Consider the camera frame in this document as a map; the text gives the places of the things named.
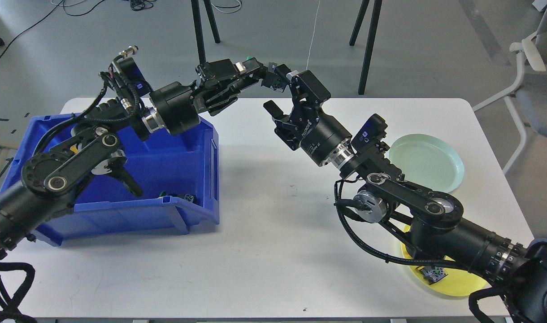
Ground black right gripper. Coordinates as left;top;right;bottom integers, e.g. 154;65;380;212
263;64;352;167

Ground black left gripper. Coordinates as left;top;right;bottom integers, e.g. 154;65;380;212
148;57;267;136

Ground green push button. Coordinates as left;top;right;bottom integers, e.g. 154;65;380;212
159;192;197;204
243;57;288;92

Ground yellow push button front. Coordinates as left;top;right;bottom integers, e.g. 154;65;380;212
416;266;448;285

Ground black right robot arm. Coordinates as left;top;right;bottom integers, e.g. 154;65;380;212
262;63;547;323

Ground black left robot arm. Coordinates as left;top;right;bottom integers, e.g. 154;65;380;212
0;46;268;323

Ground pale green plate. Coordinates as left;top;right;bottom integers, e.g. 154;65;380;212
388;134;465;193

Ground yellow plate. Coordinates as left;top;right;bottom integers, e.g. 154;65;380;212
400;224;489;297

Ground black stand leg left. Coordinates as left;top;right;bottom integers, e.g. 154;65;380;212
191;0;221;64

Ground black stand leg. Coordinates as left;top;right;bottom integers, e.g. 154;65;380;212
191;0;221;64
349;0;383;95

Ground black stand leg right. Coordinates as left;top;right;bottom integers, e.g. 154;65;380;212
349;0;383;95

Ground grey office chair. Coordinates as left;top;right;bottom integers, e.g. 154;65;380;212
473;7;547;174

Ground white cable on floor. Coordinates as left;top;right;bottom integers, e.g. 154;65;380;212
306;0;321;72

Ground black cables on floor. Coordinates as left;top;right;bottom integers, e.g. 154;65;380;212
0;0;160;72

